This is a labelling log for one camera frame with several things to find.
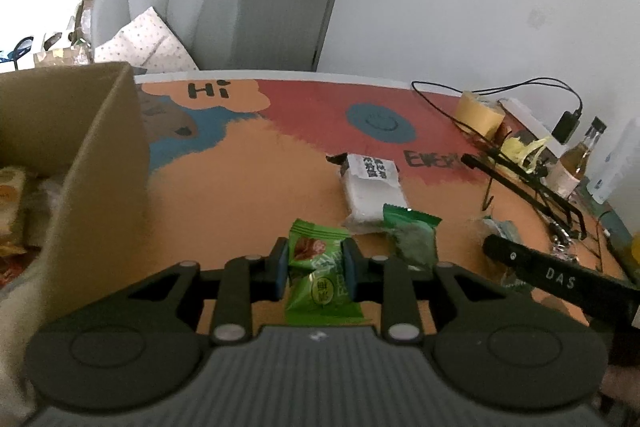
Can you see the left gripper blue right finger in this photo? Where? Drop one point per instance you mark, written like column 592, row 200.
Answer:
column 356, row 271

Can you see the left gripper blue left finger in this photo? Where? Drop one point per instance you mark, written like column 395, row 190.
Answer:
column 276, row 273

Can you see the bright green snack packet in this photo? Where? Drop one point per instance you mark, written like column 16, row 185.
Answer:
column 319, row 295

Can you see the dark green snack packet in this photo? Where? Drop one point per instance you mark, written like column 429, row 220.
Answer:
column 414, row 236

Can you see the white black-label snack pack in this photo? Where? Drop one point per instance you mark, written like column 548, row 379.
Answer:
column 369, row 183

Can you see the cookie pack teal stripe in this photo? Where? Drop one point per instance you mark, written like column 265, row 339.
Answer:
column 507, row 230

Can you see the orange label bread pack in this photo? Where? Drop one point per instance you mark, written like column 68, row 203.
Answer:
column 13, row 186

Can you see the person's hand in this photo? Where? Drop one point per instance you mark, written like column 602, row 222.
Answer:
column 619, row 395

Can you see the yellow plastic bottle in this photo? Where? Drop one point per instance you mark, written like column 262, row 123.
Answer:
column 631, row 258

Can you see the colourful cat table mat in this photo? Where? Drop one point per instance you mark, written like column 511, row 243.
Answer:
column 235, row 161

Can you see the clear plastic bottle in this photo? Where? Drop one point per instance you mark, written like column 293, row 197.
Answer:
column 617, row 164

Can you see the amber glass bottle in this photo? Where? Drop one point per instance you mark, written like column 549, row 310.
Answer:
column 568, row 171

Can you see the black charger plug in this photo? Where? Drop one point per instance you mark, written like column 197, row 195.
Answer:
column 566, row 126

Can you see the yellow crumpled wrapper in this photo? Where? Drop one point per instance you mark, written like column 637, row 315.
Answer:
column 523, row 155

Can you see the yellow tape roll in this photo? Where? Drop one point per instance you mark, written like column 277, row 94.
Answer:
column 484, row 117

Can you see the white power strip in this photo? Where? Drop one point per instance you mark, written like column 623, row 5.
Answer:
column 524, row 116

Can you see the brown cardboard box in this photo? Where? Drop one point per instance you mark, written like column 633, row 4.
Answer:
column 84, row 123

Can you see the dotted white cushion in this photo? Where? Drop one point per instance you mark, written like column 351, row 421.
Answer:
column 148, row 43

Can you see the grey armchair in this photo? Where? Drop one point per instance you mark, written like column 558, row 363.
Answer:
column 206, row 28

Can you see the SF cardboard box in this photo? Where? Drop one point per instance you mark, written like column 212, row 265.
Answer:
column 72, row 47

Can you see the blue slipper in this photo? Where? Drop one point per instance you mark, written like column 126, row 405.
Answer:
column 22, row 48

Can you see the pink keychain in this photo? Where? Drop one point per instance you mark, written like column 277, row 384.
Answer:
column 560, row 248

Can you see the black wire rack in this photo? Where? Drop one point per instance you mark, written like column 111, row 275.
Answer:
column 561, row 215

